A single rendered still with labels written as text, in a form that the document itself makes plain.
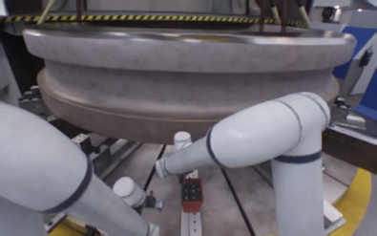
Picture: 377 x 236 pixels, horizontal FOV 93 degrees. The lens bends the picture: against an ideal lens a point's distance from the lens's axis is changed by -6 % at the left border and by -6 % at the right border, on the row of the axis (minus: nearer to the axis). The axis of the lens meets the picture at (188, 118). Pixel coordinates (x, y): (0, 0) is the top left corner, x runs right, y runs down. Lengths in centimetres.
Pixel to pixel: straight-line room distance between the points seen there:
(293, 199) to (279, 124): 22
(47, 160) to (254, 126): 34
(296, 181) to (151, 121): 130
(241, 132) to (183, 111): 129
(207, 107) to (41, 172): 146
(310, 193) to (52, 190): 51
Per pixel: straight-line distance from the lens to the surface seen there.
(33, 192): 34
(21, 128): 33
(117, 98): 184
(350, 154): 310
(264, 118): 38
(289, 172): 50
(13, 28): 476
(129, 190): 82
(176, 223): 186
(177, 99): 164
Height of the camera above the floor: 189
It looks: 29 degrees down
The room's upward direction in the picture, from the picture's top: 2 degrees clockwise
